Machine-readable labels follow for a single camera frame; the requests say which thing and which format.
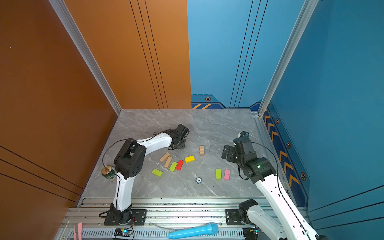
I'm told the printed natural wood plank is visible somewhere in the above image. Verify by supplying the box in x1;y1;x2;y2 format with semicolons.
160;153;171;163

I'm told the wooden arch block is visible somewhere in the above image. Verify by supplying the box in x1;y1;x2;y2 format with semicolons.
199;146;205;156

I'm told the plain natural wood plank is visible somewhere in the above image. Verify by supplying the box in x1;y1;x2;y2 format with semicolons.
164;156;173;169

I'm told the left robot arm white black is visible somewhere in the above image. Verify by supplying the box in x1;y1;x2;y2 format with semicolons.
99;124;190;226

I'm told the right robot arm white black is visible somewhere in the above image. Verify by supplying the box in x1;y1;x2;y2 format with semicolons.
222;131;327;240

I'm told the pink wood block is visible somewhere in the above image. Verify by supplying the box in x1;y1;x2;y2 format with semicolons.
224;169;231;181

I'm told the yellow wood block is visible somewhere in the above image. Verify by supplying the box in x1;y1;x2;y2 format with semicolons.
185;156;195;163

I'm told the red wood block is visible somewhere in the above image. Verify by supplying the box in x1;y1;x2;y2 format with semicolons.
176;160;184;171

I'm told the green block beside pink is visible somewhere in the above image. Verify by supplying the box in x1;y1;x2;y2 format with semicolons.
216;169;222;180

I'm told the green block beside red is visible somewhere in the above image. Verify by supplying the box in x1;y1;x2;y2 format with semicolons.
169;162;178;172

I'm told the lone green wood block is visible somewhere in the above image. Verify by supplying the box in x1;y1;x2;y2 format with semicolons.
152;169;163;177

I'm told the green drink can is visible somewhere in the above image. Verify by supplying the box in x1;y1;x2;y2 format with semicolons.
101;165;116;181

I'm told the cyan toy microphone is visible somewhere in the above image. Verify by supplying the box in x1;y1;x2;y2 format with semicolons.
168;223;219;240

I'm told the small circuit board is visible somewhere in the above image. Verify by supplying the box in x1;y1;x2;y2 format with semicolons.
113;228;135;239

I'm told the pink stick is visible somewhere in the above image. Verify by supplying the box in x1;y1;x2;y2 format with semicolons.
74;223;83;240

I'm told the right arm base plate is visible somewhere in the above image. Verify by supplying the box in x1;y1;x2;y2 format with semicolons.
225;209;247;226

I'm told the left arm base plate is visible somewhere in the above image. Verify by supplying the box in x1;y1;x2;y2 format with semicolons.
104;209;147;226

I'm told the aluminium rail frame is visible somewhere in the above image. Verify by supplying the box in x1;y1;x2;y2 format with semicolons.
55;197;248;240

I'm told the left corner aluminium post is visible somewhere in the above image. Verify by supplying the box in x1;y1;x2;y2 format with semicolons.
49;0;122;115

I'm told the corner aluminium post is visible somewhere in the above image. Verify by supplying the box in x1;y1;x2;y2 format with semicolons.
258;0;319;117
49;0;122;115

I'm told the right corner aluminium post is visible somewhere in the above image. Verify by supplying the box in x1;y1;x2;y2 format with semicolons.
258;0;319;117

